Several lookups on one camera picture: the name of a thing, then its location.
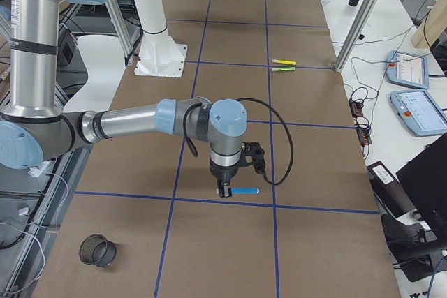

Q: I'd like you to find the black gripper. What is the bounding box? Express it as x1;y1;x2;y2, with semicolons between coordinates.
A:
210;160;239;197

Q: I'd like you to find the blue highlighter pen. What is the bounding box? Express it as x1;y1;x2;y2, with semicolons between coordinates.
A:
231;188;259;195

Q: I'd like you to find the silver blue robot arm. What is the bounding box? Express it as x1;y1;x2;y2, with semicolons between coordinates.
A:
1;0;247;198

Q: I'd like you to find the brown paper table cover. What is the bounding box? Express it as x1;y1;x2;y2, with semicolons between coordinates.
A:
33;0;400;297

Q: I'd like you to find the green highlighter pen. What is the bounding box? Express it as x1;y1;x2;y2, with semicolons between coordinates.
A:
271;66;296;72

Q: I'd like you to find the yellow highlighter pen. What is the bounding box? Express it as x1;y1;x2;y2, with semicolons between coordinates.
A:
272;59;297;66

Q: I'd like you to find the small electronics board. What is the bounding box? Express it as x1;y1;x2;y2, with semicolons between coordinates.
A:
349;99;372;147

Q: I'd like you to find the black white control box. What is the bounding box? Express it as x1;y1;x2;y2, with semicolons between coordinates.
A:
367;161;415;217

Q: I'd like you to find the black monitor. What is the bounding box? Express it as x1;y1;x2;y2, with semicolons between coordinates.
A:
397;135;446;237

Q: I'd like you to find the lower teach pendant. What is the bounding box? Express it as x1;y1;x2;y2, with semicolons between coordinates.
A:
390;89;446;137

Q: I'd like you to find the teach pendant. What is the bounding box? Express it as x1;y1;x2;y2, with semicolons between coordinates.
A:
390;89;446;137
386;50;429;89

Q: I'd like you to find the upper teach pendant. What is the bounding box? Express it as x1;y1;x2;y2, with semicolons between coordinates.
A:
386;50;429;89

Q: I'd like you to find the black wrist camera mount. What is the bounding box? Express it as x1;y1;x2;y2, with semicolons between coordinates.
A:
240;142;266;175

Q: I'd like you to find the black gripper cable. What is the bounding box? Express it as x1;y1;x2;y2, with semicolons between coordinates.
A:
184;97;295;186

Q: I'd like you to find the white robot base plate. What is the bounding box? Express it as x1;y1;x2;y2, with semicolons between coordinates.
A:
134;31;188;78

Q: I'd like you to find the aluminium frame post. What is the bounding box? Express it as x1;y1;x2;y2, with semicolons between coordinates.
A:
333;0;377;73

